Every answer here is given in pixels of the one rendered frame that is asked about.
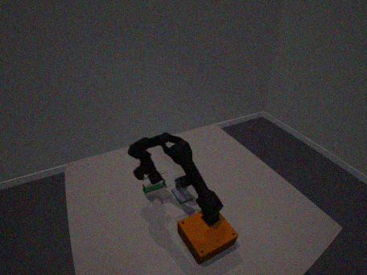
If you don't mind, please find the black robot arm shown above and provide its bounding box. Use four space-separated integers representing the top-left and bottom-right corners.
128 133 223 227

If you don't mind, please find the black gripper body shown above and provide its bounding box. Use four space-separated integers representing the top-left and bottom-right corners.
142 159 163 185

